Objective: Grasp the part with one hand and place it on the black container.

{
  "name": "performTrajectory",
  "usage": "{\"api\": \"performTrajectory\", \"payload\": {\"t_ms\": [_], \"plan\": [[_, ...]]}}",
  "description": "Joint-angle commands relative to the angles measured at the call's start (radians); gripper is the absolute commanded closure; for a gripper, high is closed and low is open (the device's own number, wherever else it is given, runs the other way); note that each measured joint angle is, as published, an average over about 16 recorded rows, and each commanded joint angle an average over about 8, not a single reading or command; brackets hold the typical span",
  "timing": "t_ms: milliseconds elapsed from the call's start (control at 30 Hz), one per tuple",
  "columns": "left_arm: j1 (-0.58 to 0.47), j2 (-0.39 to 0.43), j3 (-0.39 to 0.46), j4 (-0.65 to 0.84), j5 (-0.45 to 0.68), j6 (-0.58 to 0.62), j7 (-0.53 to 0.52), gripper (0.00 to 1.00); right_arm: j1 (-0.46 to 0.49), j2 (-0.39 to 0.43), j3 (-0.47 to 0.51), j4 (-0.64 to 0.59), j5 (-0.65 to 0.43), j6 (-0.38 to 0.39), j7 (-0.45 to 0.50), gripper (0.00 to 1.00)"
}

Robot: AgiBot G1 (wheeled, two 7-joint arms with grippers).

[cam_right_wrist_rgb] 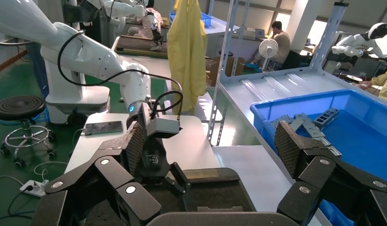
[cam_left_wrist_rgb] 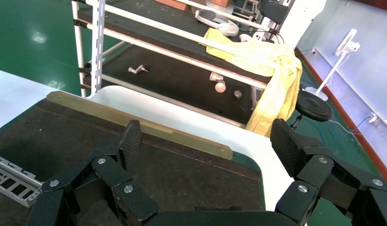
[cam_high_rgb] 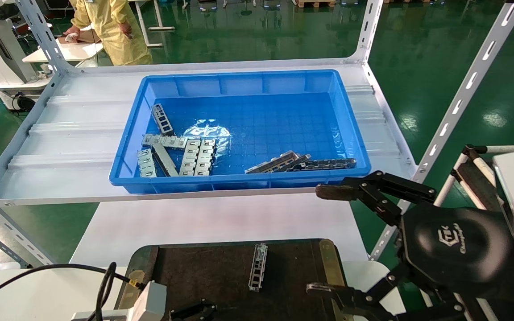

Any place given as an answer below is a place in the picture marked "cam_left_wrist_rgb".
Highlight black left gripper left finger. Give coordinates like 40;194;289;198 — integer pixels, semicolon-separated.
26;120;159;226

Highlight white VR controller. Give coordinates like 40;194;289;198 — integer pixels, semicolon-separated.
239;31;266;43

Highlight black round base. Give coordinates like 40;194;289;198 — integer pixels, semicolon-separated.
295;89;333;123

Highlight yellow cloth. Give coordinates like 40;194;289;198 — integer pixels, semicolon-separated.
199;28;303;138

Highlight white VR headset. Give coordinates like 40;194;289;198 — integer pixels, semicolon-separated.
195;8;240;37

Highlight white floor stand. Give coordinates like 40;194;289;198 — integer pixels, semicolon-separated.
305;28;361;102

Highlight white pipe cart black shelves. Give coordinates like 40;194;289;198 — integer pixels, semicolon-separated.
71;0;306;129

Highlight silver metal channel part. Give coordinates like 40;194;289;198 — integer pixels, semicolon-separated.
0;153;43;209

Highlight white metal shelf rack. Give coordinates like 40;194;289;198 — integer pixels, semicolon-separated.
91;0;106;96

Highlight small metal crank piece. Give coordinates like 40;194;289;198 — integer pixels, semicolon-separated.
128;65;149;75

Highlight blue floor cable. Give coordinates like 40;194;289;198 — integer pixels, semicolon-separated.
301;115;373;142

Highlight white machine column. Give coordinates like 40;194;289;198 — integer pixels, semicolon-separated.
277;0;328;48

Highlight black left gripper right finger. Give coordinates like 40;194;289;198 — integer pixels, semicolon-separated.
270;118;387;226

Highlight black container with brass strips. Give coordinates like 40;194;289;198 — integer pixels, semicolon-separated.
0;90;266;226

